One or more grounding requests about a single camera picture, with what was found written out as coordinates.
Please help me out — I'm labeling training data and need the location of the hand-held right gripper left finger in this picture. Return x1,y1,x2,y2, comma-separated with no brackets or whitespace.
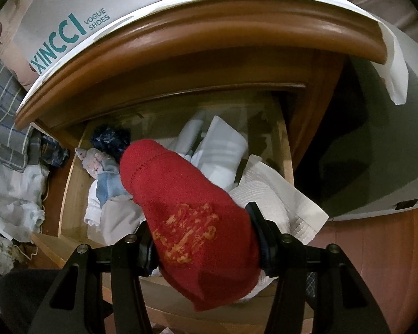
28,221,158,334

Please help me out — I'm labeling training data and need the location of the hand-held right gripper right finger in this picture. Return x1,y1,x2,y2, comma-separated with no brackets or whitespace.
246,202,391,334

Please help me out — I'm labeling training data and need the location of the red underwear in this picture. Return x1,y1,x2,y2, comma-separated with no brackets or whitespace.
119,139,265,312

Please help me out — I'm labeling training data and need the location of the grey pink floral underwear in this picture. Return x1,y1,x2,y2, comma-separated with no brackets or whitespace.
75,147,121,178

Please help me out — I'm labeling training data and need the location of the dark blue patterned underwear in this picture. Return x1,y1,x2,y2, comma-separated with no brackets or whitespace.
91,125,132,164

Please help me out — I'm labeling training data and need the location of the wooden drawer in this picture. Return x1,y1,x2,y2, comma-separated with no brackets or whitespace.
31,92,316,334

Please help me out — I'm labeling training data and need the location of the white shoe box teal print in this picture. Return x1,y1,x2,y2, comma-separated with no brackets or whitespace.
0,0,218,77

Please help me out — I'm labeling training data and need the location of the grey beige underwear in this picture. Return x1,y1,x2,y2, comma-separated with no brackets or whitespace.
99,195,147,244

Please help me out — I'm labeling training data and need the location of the white rolled underwear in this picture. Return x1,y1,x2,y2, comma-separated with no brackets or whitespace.
84,188,107,228

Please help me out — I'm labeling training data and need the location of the light blue underwear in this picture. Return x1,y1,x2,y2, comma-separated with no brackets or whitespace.
96,170,133,204

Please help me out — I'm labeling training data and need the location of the dark checked cloth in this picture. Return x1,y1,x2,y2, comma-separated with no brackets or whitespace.
305,269,317,310

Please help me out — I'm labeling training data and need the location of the blue checked cloth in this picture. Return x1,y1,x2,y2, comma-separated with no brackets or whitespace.
28,134,70,168

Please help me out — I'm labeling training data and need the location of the black cloth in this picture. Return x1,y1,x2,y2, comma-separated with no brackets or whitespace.
0,268,61,334

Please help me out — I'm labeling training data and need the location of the white patterned cloth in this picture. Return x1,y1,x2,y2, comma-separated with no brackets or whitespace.
0,153,51,275

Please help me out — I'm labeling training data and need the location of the grey cabinet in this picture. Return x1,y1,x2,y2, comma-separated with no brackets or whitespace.
296,17,418,221

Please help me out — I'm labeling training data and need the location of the wooden nightstand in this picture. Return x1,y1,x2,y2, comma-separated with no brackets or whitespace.
14,0,387,272

